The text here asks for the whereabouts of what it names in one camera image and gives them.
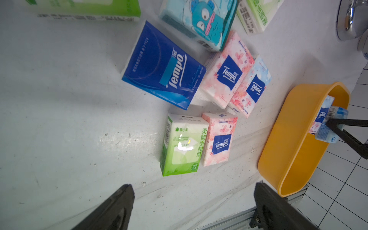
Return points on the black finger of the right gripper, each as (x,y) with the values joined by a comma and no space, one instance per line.
(359,147)

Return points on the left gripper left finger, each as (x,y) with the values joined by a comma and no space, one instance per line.
(113,214)

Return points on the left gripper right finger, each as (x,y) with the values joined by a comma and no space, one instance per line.
(276,213)

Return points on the light blue tissue pack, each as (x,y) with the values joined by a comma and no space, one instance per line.
(325,133)

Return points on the pink tempo tissue pack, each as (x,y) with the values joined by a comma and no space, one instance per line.
(219,137)
(328,102)
(250,90)
(226,70)

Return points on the green tissue pack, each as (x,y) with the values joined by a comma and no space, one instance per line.
(255,15)
(113,10)
(183,144)

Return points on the yellow plastic storage box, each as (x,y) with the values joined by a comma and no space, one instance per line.
(291,153)

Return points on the blue white ceramic bowl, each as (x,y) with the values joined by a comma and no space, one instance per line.
(363,46)

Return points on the chrome cup holder stand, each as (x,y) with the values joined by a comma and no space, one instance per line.
(352,19)

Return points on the green tissue pack top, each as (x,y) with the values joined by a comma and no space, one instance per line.
(255,15)

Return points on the dark blue Tempo tissue pack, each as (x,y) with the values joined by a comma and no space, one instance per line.
(160,67)

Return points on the teal cartoon tissue pack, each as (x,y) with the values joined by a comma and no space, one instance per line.
(208,22)

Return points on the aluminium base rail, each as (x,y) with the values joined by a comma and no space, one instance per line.
(249,219)

